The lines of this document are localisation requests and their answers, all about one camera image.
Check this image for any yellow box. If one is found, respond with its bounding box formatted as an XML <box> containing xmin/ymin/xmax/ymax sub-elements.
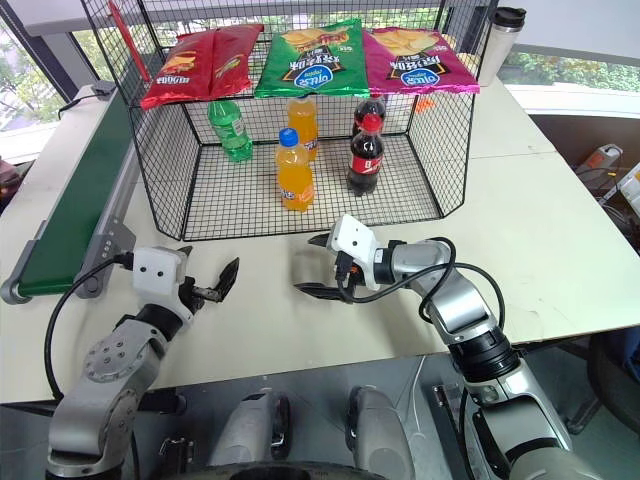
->
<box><xmin>616</xmin><ymin>164</ymin><xmax>640</xmax><ymax>212</ymax></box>

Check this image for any magenta chips bag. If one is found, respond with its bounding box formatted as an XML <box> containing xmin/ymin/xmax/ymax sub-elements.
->
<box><xmin>361</xmin><ymin>26</ymin><xmax>482</xmax><ymax>97</ymax></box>

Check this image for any green chips bag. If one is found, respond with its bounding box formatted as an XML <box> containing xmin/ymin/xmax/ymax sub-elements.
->
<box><xmin>254</xmin><ymin>17</ymin><xmax>372</xmax><ymax>99</ymax></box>

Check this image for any red flat bar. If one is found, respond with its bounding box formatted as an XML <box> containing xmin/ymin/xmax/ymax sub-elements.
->
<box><xmin>106</xmin><ymin>0</ymin><xmax>152</xmax><ymax>82</ymax></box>

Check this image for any black power adapter with cord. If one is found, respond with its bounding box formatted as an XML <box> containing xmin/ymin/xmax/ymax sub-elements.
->
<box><xmin>56</xmin><ymin>82</ymin><xmax>118</xmax><ymax>120</ymax></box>

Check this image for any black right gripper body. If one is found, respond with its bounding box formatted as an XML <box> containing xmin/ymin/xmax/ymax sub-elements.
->
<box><xmin>319</xmin><ymin>234</ymin><xmax>365</xmax><ymax>304</ymax></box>

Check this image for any dark maroon object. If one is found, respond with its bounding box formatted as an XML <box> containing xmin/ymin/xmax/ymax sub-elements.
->
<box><xmin>0</xmin><ymin>157</ymin><xmax>27</xmax><ymax>217</ymax></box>

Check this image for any orange and white tool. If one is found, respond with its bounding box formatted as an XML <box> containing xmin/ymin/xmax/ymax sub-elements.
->
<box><xmin>573</xmin><ymin>143</ymin><xmax>625</xmax><ymax>177</ymax></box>

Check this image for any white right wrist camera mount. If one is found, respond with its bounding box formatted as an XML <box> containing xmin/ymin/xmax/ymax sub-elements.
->
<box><xmin>328</xmin><ymin>214</ymin><xmax>387</xmax><ymax>292</ymax></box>

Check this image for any cola bottle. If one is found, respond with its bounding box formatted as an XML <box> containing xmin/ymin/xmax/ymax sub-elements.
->
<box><xmin>346</xmin><ymin>113</ymin><xmax>386</xmax><ymax>196</ymax></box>
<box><xmin>352</xmin><ymin>96</ymin><xmax>388</xmax><ymax>139</ymax></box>

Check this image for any white tumbler black lid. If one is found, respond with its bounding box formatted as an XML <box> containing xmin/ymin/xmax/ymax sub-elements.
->
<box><xmin>478</xmin><ymin>6</ymin><xmax>528</xmax><ymax>87</ymax></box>

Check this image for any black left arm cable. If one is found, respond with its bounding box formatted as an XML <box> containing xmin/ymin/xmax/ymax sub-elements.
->
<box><xmin>43</xmin><ymin>252</ymin><xmax>136</xmax><ymax>402</ymax></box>

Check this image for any green soda bottle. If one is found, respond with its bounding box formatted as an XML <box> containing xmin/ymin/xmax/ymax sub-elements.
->
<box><xmin>206</xmin><ymin>99</ymin><xmax>255</xmax><ymax>165</ymax></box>

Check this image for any black wire mesh shelf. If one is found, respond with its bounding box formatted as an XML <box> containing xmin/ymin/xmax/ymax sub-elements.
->
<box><xmin>81</xmin><ymin>0</ymin><xmax>502</xmax><ymax>243</ymax></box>

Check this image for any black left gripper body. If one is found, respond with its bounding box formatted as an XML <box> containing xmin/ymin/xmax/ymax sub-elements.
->
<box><xmin>178</xmin><ymin>274</ymin><xmax>221</xmax><ymax>315</ymax></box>

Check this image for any green conveyor belt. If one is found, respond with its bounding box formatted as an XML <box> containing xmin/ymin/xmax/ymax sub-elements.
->
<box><xmin>0</xmin><ymin>82</ymin><xmax>140</xmax><ymax>306</ymax></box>

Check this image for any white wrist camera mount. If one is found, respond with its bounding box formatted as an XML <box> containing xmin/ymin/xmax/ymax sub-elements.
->
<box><xmin>328</xmin><ymin>214</ymin><xmax>387</xmax><ymax>292</ymax></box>
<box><xmin>131</xmin><ymin>245</ymin><xmax>194</xmax><ymax>322</ymax></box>

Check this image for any orange soda bottle blue cap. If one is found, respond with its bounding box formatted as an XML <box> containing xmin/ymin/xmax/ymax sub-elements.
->
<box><xmin>274</xmin><ymin>127</ymin><xmax>317</xmax><ymax>213</ymax></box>

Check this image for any red chips bag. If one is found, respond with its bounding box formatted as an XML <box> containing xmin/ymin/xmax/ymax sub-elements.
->
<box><xmin>140</xmin><ymin>30</ymin><xmax>222</xmax><ymax>112</ymax></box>
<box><xmin>209</xmin><ymin>23</ymin><xmax>265</xmax><ymax>99</ymax></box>

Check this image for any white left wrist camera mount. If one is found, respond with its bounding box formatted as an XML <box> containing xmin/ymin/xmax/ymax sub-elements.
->
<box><xmin>131</xmin><ymin>245</ymin><xmax>194</xmax><ymax>322</ymax></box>

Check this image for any black chair base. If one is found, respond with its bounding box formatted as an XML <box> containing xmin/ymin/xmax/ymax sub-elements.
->
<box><xmin>563</xmin><ymin>331</ymin><xmax>640</xmax><ymax>437</ymax></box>

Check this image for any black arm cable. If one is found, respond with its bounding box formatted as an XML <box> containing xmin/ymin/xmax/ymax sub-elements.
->
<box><xmin>335</xmin><ymin>237</ymin><xmax>507</xmax><ymax>332</ymax></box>
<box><xmin>43</xmin><ymin>252</ymin><xmax>136</xmax><ymax>402</ymax></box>

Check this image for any grey rounded robot leg shell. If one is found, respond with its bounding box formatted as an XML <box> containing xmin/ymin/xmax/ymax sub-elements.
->
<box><xmin>206</xmin><ymin>388</ymin><xmax>292</xmax><ymax>472</ymax></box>
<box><xmin>346</xmin><ymin>385</ymin><xmax>417</xmax><ymax>480</ymax></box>

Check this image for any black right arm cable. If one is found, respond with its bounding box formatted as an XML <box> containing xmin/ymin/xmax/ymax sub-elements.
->
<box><xmin>335</xmin><ymin>237</ymin><xmax>507</xmax><ymax>332</ymax></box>

